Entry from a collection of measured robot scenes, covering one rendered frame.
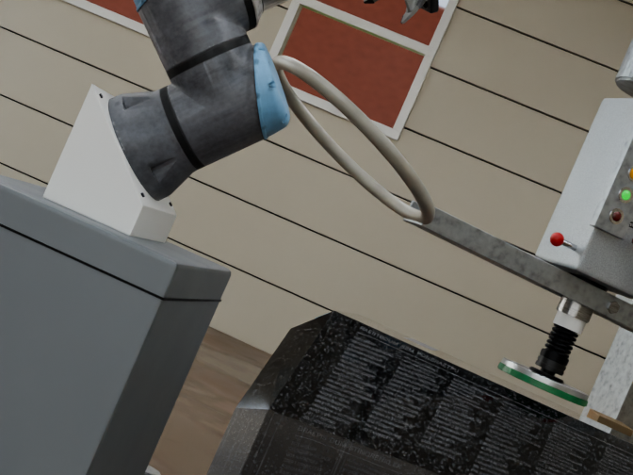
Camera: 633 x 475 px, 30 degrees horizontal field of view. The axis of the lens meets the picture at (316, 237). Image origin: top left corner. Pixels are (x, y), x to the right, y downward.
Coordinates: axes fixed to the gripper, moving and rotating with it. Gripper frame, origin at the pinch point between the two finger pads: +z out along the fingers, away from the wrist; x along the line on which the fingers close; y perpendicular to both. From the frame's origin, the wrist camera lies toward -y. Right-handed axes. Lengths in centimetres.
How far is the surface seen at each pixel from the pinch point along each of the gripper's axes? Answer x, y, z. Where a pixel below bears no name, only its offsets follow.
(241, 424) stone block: 37, -25, 89
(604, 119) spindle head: 38, -37, -20
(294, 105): 2.0, 0.8, 30.0
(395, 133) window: -427, -441, -112
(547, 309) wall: -292, -551, -97
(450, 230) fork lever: 43, -21, 27
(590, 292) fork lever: 60, -51, 12
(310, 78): 27.9, 24.2, 29.7
